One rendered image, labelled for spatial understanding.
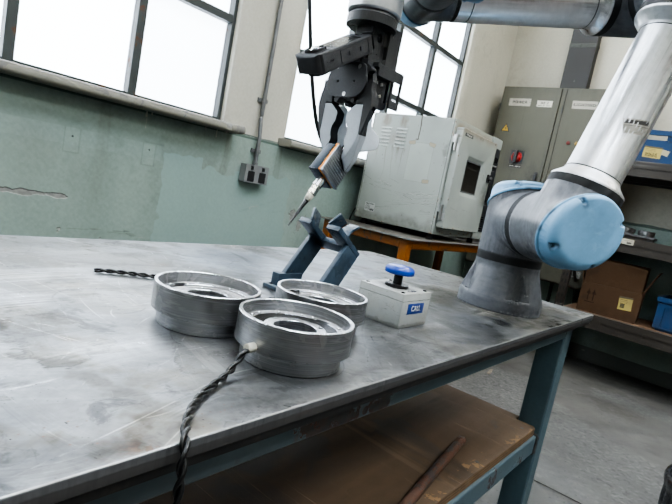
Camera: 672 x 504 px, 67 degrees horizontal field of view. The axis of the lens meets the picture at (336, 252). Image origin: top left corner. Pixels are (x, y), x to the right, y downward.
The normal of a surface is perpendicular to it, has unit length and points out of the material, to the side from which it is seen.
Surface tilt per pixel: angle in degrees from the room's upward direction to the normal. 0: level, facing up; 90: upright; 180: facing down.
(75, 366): 0
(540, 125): 90
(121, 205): 90
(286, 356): 90
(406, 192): 90
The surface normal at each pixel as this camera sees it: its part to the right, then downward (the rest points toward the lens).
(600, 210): 0.11, 0.27
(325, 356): 0.57, 0.22
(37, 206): 0.76, 0.22
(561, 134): -0.63, -0.03
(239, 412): 0.19, -0.97
